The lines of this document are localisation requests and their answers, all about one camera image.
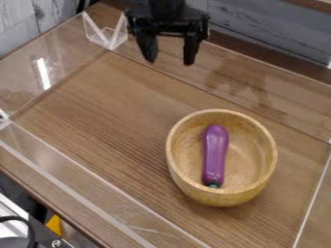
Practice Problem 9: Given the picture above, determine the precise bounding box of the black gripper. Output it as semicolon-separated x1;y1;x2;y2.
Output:
124;4;209;66

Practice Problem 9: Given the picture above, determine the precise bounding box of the purple toy eggplant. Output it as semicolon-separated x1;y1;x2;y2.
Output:
201;125;228;189

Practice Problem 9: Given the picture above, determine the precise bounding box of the brown wooden bowl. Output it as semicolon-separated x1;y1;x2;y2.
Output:
165;108;277;207

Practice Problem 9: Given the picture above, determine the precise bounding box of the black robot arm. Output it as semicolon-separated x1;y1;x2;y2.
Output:
124;0;209;66

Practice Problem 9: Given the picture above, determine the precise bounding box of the yellow object under table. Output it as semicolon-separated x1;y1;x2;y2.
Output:
46;215;62;236

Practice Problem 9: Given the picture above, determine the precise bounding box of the clear acrylic corner bracket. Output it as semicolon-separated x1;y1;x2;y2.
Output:
81;13;128;50

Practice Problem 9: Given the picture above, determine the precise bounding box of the clear acrylic tray wall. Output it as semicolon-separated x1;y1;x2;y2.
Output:
0;17;331;248

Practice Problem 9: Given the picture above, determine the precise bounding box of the black cable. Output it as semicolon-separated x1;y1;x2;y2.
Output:
0;215;37;248

